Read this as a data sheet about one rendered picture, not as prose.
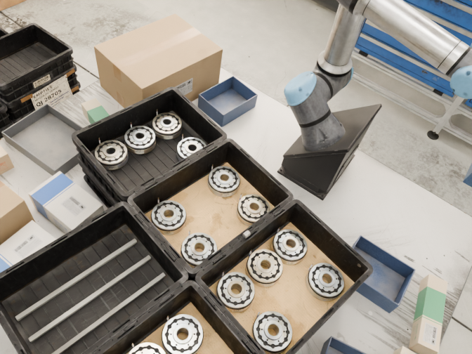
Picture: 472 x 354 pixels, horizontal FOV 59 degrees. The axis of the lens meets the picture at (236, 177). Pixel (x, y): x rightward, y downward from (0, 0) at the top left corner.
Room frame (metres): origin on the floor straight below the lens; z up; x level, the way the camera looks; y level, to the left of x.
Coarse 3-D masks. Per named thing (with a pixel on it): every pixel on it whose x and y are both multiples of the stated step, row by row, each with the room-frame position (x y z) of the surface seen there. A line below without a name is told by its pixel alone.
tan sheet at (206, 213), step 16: (208, 176) 0.82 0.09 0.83; (240, 176) 0.85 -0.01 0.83; (192, 192) 0.75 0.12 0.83; (208, 192) 0.76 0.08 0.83; (240, 192) 0.79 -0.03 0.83; (256, 192) 0.80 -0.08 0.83; (192, 208) 0.69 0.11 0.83; (208, 208) 0.70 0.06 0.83; (224, 208) 0.72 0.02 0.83; (272, 208) 0.75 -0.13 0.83; (192, 224) 0.64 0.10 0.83; (208, 224) 0.65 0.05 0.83; (224, 224) 0.66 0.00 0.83; (240, 224) 0.67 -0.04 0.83; (176, 240) 0.57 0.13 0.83; (224, 240) 0.60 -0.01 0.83
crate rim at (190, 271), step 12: (216, 144) 0.88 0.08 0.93; (204, 156) 0.83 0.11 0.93; (180, 168) 0.76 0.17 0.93; (264, 168) 0.83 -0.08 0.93; (156, 180) 0.70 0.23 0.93; (276, 180) 0.79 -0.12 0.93; (144, 192) 0.65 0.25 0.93; (288, 192) 0.75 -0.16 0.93; (132, 204) 0.60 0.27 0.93; (144, 216) 0.57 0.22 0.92; (264, 216) 0.65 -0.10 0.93; (156, 228) 0.54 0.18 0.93; (252, 228) 0.60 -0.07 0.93; (216, 252) 0.51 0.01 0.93; (204, 264) 0.47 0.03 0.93; (192, 276) 0.44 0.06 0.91
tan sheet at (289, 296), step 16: (288, 224) 0.71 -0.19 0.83; (272, 240) 0.64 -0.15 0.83; (304, 256) 0.61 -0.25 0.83; (320, 256) 0.62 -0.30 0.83; (240, 272) 0.51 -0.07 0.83; (288, 272) 0.55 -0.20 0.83; (304, 272) 0.56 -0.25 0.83; (256, 288) 0.48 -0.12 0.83; (272, 288) 0.49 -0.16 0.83; (288, 288) 0.50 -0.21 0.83; (304, 288) 0.51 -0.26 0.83; (256, 304) 0.43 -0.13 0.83; (272, 304) 0.44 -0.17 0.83; (288, 304) 0.45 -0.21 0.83; (304, 304) 0.46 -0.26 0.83; (320, 304) 0.47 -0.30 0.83; (240, 320) 0.38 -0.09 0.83; (304, 320) 0.41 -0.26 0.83
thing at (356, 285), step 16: (288, 208) 0.70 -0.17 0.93; (304, 208) 0.71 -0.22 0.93; (320, 224) 0.66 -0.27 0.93; (240, 240) 0.56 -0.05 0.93; (336, 240) 0.62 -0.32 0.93; (224, 256) 0.51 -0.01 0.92; (208, 272) 0.45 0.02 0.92; (368, 272) 0.54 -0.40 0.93; (208, 288) 0.41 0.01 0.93; (352, 288) 0.49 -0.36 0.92; (336, 304) 0.44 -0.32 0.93; (320, 320) 0.39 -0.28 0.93; (304, 336) 0.34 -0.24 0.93; (256, 352) 0.28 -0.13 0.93; (288, 352) 0.30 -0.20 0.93
